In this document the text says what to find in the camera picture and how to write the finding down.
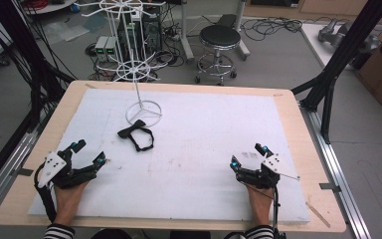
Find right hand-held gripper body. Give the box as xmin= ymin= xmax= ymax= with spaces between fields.
xmin=235 ymin=152 xmax=301 ymax=190

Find white foam mat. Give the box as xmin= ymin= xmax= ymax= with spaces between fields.
xmin=28 ymin=88 xmax=311 ymax=224

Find black bow tie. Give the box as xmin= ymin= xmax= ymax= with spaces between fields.
xmin=116 ymin=119 xmax=155 ymax=153

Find grey table leg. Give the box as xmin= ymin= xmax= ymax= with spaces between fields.
xmin=234 ymin=0 xmax=252 ymax=62
xmin=178 ymin=0 xmax=197 ymax=65

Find black foot pedal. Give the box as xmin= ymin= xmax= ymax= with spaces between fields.
xmin=216 ymin=13 xmax=239 ymax=28

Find black floor cables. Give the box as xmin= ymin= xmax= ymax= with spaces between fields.
xmin=240 ymin=15 xmax=303 ymax=43

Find grey power supply unit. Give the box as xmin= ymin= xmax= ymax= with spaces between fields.
xmin=94 ymin=35 xmax=109 ymax=58
xmin=104 ymin=36 xmax=119 ymax=63

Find white platform board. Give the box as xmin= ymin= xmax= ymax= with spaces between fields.
xmin=299 ymin=22 xmax=359 ymax=72

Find black frame post with cables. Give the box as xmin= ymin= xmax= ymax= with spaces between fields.
xmin=0 ymin=0 xmax=78 ymax=134

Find person's dark lap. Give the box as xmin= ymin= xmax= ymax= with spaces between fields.
xmin=90 ymin=228 xmax=214 ymax=239

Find black round stool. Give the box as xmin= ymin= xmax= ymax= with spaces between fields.
xmin=194 ymin=24 xmax=243 ymax=86

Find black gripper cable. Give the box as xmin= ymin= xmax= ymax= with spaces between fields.
xmin=245 ymin=180 xmax=283 ymax=239
xmin=33 ymin=162 xmax=58 ymax=224

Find person's right hand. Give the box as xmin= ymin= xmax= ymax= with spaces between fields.
xmin=244 ymin=183 xmax=277 ymax=227

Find black metal frame stand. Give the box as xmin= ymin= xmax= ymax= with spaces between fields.
xmin=290 ymin=0 xmax=382 ymax=145

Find aluminium rail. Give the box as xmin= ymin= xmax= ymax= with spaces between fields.
xmin=0 ymin=127 xmax=42 ymax=224
xmin=298 ymin=101 xmax=373 ymax=239

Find black computer tower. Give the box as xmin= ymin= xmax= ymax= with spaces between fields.
xmin=117 ymin=6 xmax=164 ymax=62

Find white wire display rack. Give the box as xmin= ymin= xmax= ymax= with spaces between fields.
xmin=74 ymin=0 xmax=167 ymax=129

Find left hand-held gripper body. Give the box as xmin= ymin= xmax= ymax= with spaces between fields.
xmin=36 ymin=149 xmax=97 ymax=190

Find black tape piece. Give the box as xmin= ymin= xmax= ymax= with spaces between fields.
xmin=318 ymin=181 xmax=342 ymax=194
xmin=15 ymin=167 xmax=35 ymax=177

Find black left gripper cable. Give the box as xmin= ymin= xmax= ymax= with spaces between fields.
xmin=33 ymin=162 xmax=58 ymax=224

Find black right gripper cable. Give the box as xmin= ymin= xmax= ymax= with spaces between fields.
xmin=245 ymin=180 xmax=283 ymax=239

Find person's left hand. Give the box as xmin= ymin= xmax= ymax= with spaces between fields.
xmin=52 ymin=180 xmax=91 ymax=227

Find thin wooden stick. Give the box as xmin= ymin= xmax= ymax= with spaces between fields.
xmin=304 ymin=200 xmax=332 ymax=229

